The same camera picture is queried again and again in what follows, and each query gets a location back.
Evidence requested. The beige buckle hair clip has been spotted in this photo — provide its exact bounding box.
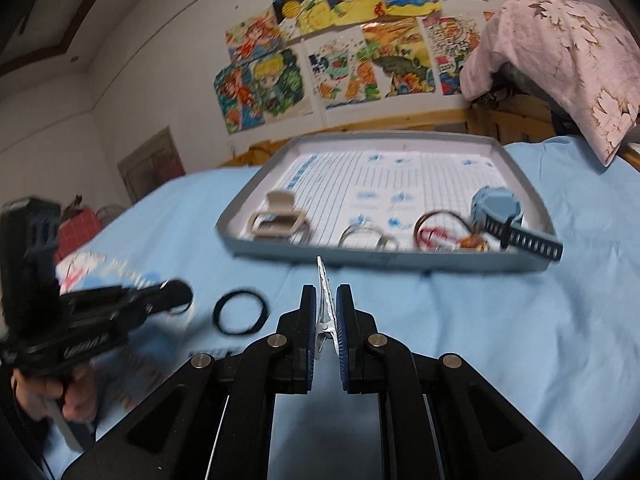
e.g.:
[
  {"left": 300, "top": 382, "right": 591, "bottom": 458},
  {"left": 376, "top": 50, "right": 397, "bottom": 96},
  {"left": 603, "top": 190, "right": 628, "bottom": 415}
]
[{"left": 247, "top": 190, "right": 307, "bottom": 241}]

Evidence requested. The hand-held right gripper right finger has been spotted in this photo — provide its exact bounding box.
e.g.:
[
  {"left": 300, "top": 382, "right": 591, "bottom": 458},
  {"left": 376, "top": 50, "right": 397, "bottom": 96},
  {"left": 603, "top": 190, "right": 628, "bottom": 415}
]
[{"left": 336, "top": 284, "right": 583, "bottom": 480}]

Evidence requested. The brown beaded hair tie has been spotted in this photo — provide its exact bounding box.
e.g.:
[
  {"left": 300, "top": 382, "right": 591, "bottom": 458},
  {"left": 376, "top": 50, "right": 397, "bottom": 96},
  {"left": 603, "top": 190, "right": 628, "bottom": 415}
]
[{"left": 414, "top": 210, "right": 493, "bottom": 253}]

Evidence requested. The pink floral cloth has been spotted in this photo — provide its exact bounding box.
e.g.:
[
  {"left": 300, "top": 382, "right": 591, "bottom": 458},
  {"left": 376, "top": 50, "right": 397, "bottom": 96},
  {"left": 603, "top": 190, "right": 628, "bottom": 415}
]
[{"left": 459, "top": 0, "right": 640, "bottom": 168}]

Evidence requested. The silver alligator hair clip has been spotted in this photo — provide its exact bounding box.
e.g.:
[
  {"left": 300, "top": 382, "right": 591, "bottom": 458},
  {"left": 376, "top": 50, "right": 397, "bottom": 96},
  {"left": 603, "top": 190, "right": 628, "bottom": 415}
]
[{"left": 314, "top": 256, "right": 341, "bottom": 361}]

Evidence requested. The red plaid cloth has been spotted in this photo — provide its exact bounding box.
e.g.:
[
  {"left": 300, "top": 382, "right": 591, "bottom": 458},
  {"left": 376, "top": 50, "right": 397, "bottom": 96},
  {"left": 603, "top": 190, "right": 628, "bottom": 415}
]
[{"left": 56, "top": 205, "right": 101, "bottom": 261}]

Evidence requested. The dark bulky object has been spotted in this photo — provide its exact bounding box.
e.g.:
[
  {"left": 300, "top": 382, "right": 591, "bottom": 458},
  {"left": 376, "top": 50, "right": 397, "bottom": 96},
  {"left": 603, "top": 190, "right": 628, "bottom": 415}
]
[{"left": 492, "top": 62, "right": 586, "bottom": 136}]

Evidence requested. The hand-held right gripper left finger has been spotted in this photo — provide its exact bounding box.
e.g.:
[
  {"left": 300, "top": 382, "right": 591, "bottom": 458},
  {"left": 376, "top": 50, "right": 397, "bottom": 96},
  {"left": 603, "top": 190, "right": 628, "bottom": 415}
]
[{"left": 60, "top": 284, "right": 317, "bottom": 480}]

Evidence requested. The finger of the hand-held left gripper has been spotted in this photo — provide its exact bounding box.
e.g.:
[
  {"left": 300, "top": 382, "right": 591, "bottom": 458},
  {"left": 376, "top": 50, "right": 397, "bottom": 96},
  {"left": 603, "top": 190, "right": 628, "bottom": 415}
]
[{"left": 125, "top": 280, "right": 194, "bottom": 317}]

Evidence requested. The black hair tie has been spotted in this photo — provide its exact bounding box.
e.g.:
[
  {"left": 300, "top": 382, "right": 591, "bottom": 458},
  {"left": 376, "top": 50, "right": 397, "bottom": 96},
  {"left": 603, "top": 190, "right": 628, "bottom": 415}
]
[{"left": 212, "top": 287, "right": 269, "bottom": 337}]

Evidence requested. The light blue printed bedsheet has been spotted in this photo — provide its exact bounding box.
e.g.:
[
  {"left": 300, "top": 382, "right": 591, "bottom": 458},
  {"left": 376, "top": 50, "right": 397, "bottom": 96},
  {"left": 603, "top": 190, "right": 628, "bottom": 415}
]
[{"left": 42, "top": 137, "right": 640, "bottom": 480}]

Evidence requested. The electric fan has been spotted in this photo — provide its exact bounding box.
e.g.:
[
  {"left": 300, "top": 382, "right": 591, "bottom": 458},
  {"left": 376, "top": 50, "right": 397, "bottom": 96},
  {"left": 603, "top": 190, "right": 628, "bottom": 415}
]
[{"left": 95, "top": 204, "right": 128, "bottom": 233}]

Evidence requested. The red strap charm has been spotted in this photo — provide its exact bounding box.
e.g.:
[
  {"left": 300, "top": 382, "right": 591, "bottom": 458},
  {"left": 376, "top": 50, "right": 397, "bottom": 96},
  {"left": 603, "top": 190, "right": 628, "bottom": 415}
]
[{"left": 417, "top": 227, "right": 451, "bottom": 250}]

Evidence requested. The person's left hand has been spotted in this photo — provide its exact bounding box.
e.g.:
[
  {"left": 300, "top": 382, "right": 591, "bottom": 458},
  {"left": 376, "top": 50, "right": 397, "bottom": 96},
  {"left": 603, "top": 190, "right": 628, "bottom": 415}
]
[{"left": 11, "top": 355, "right": 101, "bottom": 423}]

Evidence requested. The grey shallow tray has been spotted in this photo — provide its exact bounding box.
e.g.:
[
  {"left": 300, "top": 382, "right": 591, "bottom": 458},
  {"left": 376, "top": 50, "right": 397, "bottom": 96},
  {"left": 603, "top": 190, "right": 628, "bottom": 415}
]
[{"left": 216, "top": 130, "right": 558, "bottom": 273}]

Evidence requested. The blue wristwatch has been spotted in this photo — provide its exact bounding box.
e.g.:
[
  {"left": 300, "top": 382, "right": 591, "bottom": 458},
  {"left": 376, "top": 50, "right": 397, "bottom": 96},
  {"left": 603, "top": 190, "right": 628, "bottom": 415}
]
[{"left": 469, "top": 186, "right": 564, "bottom": 262}]

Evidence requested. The small brown wooden door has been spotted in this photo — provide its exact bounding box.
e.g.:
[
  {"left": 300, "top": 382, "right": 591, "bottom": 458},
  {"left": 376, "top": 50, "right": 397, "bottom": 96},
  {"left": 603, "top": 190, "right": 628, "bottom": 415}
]
[{"left": 117, "top": 126, "right": 187, "bottom": 206}]

